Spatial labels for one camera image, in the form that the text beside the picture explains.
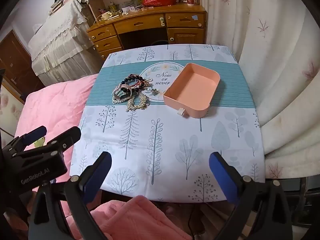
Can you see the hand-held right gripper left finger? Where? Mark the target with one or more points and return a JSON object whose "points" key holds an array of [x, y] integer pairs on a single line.
{"points": [[97, 177]]}

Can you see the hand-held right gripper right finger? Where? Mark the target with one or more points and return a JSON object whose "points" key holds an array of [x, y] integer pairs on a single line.
{"points": [[225, 180]]}

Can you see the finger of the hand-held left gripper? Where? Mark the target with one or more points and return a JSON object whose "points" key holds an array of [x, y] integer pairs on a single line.
{"points": [[35, 133], [67, 137]]}

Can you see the pink plastic tray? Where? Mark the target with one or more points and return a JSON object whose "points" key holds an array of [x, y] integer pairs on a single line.
{"points": [[192, 87]]}

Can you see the small silver charm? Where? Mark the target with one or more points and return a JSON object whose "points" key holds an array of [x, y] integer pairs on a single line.
{"points": [[154, 92]]}

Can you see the small green object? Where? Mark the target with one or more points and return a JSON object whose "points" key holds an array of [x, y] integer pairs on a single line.
{"points": [[39, 143]]}

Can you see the pink quilt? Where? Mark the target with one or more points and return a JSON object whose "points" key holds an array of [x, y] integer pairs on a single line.
{"points": [[50, 105]]}

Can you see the floral white panel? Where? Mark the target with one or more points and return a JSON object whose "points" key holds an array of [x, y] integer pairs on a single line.
{"points": [[10, 110]]}

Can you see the pink fleece cloth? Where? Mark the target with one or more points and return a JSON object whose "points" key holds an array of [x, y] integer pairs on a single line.
{"points": [[140, 220]]}

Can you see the tree print tablecloth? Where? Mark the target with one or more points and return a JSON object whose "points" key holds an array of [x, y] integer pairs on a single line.
{"points": [[150, 142]]}

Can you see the brown wooden door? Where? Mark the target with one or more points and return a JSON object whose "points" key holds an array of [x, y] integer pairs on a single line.
{"points": [[15, 62]]}

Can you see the white lace furniture cover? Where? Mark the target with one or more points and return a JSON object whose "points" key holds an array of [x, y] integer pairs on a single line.
{"points": [[57, 42]]}

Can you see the stack of books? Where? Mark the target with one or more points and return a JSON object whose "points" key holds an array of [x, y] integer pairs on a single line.
{"points": [[58, 5]]}

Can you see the wooden desk with hutch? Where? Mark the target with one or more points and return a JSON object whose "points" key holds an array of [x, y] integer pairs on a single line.
{"points": [[140, 25]]}

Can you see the white floral curtain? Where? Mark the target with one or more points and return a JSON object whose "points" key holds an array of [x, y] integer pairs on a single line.
{"points": [[275, 55]]}

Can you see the dark metal frame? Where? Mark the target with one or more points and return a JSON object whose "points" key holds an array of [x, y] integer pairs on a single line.
{"points": [[303, 192]]}

